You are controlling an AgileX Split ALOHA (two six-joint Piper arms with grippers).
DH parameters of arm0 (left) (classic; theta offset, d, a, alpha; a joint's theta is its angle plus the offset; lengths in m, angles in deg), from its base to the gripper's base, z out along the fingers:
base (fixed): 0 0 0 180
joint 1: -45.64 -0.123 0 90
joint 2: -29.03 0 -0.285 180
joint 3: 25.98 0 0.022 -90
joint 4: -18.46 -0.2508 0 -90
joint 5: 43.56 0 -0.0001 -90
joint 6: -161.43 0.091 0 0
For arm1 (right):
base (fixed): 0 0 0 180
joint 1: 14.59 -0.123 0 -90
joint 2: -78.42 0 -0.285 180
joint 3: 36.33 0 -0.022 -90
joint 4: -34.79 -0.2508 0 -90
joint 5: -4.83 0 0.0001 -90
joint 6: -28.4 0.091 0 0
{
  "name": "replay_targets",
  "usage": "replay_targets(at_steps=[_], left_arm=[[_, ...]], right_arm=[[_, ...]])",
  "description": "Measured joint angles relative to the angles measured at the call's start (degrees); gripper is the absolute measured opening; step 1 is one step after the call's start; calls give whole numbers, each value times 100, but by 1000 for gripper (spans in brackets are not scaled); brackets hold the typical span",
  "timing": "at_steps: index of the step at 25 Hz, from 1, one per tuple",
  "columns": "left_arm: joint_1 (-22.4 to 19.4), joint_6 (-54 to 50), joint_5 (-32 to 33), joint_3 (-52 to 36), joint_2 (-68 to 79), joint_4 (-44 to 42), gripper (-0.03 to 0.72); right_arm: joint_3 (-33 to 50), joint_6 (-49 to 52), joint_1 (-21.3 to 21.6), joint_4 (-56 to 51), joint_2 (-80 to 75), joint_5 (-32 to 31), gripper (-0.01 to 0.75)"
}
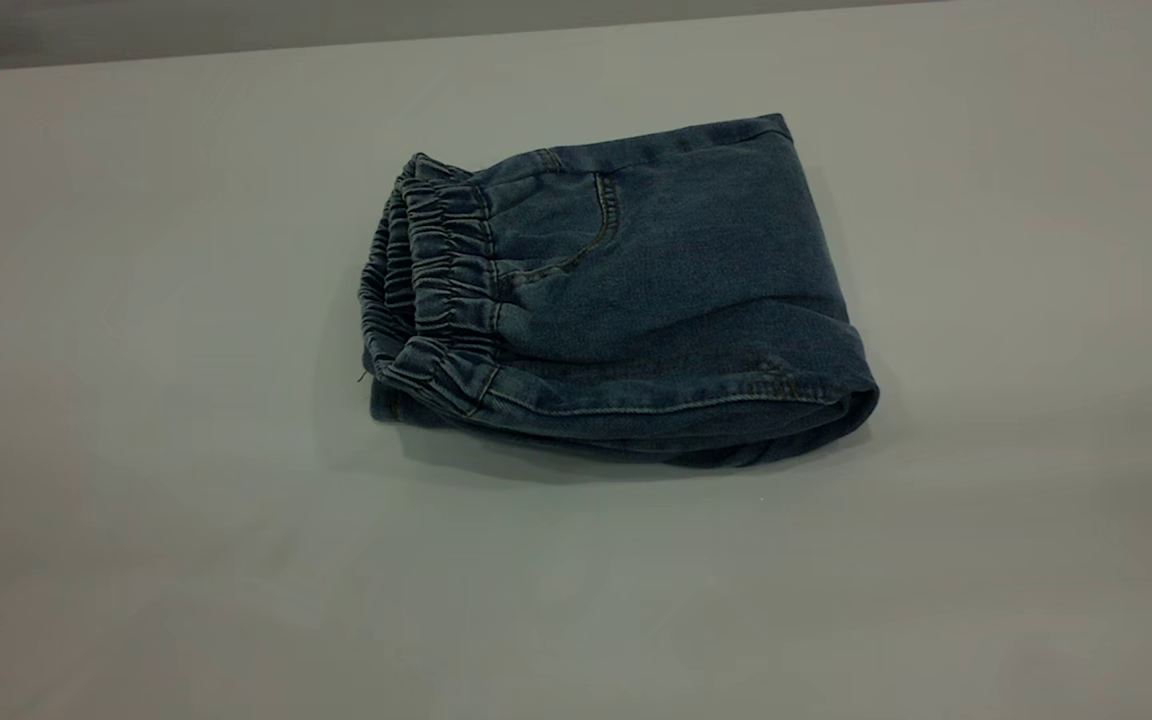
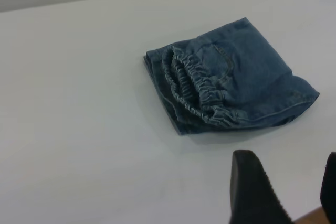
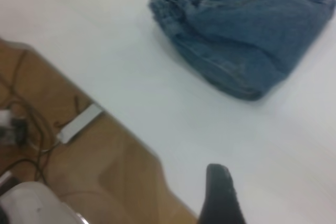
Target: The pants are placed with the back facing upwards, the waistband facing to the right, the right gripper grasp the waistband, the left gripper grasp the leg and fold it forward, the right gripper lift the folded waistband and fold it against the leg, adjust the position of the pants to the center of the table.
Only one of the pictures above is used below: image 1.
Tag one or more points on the blue denim shorts basketball print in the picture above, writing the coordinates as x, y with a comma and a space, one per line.
656, 280

